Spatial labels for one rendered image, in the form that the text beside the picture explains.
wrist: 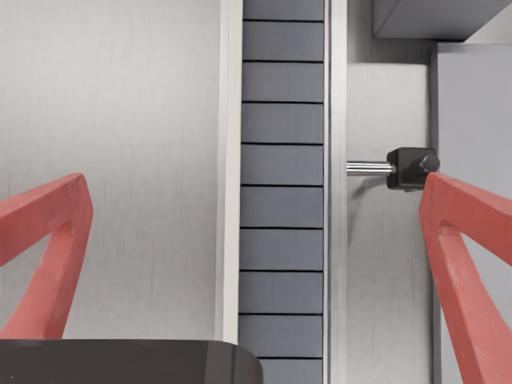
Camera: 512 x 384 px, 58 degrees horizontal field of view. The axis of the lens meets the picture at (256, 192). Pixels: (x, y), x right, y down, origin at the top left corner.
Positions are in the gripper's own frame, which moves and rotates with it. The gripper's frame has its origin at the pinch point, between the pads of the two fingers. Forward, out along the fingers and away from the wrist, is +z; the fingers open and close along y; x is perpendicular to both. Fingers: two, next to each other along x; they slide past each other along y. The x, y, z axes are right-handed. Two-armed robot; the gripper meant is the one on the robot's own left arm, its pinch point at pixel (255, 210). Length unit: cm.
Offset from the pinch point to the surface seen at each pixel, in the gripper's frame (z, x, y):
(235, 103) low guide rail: 26.0, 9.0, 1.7
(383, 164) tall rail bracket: 19.0, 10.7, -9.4
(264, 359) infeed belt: 14.8, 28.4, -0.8
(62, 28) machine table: 38.6, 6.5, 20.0
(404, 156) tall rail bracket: 18.6, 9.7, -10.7
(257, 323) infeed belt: 16.8, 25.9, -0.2
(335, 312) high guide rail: 12.1, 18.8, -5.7
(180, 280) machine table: 22.5, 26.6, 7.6
